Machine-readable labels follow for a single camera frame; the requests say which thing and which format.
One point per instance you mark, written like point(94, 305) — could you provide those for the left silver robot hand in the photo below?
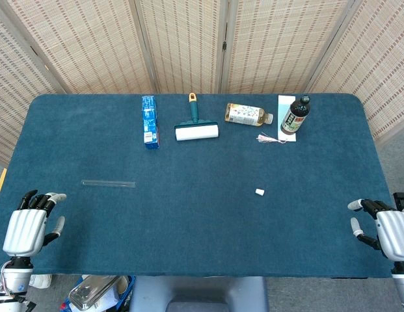
point(24, 230)

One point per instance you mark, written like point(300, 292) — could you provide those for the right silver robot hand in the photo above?
point(392, 227)

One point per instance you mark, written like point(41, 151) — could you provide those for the clear glass test tube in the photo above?
point(107, 184)

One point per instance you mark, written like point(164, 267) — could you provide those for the white rubber stopper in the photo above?
point(260, 192)

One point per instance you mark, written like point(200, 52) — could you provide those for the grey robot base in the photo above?
point(198, 292)

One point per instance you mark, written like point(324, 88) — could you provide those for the black box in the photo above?
point(401, 200)

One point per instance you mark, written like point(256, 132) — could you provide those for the white plastic bag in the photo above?
point(40, 281)

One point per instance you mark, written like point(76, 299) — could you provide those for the yellow board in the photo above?
point(1, 180)

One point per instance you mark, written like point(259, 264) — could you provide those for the metal tray in plastic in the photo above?
point(91, 292)

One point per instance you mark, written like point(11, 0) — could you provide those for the dark tea bottle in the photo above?
point(294, 118)

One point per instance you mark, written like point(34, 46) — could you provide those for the pink white tassel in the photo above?
point(265, 138)

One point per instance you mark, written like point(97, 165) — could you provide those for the white paper bookmark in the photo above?
point(283, 110)

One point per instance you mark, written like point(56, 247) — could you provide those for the blue toothpaste box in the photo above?
point(150, 123)

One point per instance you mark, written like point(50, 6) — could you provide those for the blue table cloth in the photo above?
point(201, 211)

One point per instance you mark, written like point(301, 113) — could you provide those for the yellow tea bottle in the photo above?
point(244, 114)

